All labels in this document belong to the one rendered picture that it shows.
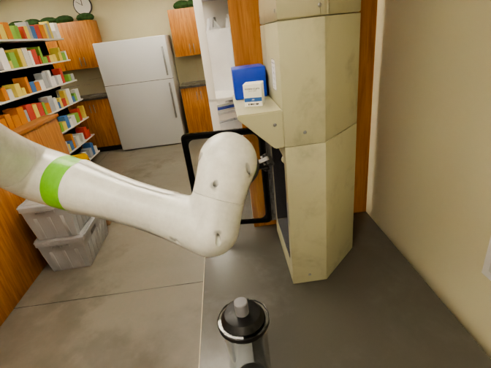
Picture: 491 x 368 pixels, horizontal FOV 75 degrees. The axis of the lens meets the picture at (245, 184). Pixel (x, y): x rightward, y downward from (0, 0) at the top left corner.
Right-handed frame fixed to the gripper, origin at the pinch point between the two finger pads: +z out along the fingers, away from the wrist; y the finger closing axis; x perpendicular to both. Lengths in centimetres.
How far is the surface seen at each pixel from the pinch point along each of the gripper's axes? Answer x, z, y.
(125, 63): -285, 390, 153
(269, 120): -8.7, -12.8, -10.6
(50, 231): -37, 146, 185
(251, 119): -10.7, -14.0, -6.7
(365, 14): -34, 16, -54
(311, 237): 25.3, 5.8, -8.6
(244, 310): 28.0, -30.1, 9.4
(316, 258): 32.6, 9.9, -7.4
